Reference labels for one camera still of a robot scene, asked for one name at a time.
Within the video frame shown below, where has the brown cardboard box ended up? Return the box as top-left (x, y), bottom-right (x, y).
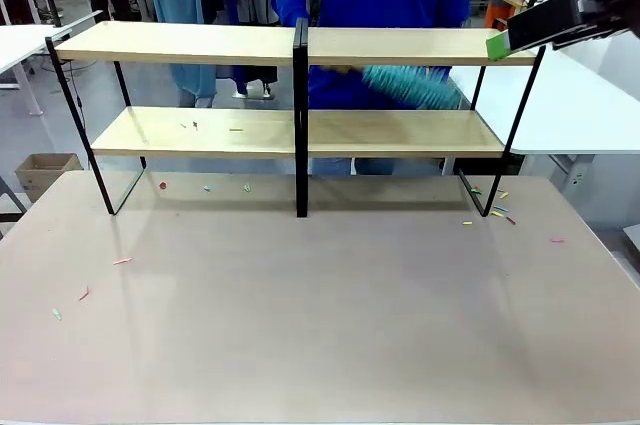
top-left (14, 152), bottom-right (84, 204)

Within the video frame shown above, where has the two-tier wood and black shelf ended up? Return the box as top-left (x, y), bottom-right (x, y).
top-left (44, 17), bottom-right (547, 219)

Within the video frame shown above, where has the person's hand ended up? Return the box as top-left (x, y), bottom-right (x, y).
top-left (319, 63), bottom-right (366, 75)

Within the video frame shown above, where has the teal fluffy duster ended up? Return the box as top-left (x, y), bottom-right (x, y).
top-left (360, 64), bottom-right (464, 111)

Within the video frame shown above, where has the large white desk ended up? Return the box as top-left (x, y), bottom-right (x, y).
top-left (447, 32), bottom-right (640, 232)

